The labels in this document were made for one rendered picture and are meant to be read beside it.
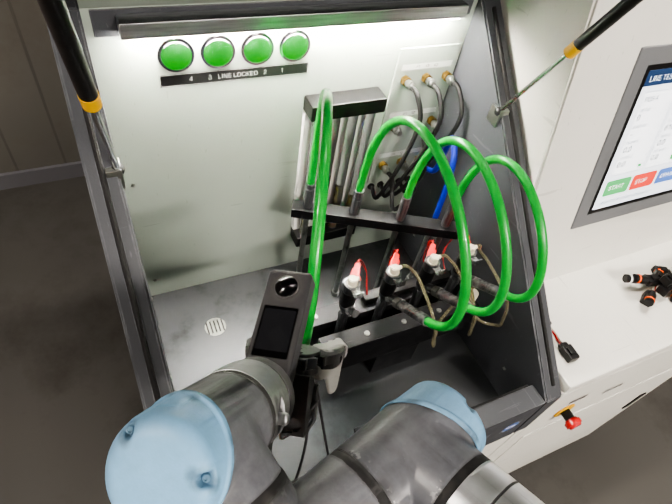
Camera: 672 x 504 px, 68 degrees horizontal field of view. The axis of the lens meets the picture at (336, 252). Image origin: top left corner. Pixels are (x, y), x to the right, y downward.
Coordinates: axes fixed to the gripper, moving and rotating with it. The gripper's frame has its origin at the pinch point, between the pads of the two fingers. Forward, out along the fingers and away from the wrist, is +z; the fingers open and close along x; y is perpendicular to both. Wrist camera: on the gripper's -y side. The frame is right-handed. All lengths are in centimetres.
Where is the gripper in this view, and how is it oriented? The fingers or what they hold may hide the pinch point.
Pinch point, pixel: (311, 337)
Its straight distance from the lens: 63.8
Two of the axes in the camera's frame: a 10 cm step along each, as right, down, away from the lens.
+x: 9.7, 1.0, -2.0
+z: 2.1, 0.0, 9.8
